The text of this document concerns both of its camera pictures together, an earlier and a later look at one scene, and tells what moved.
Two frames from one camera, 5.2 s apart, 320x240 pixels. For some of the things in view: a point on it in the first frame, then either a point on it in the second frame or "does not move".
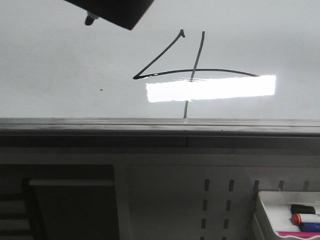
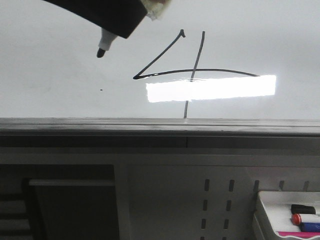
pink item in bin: x=302 y=234 does not move
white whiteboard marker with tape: x=90 y=18 → x=106 y=39
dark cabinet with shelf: x=58 y=202 does not move
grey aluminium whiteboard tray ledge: x=157 y=132 does not move
